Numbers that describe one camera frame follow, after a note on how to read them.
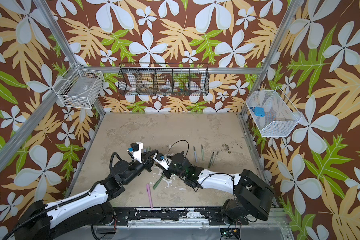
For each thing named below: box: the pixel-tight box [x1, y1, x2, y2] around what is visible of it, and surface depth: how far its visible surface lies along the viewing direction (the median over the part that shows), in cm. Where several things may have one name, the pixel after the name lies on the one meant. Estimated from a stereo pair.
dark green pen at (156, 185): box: [152, 174, 165, 190], surface depth 87 cm
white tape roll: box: [159, 84, 172, 92], surface depth 100 cm
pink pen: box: [146, 183, 153, 210], surface depth 82 cm
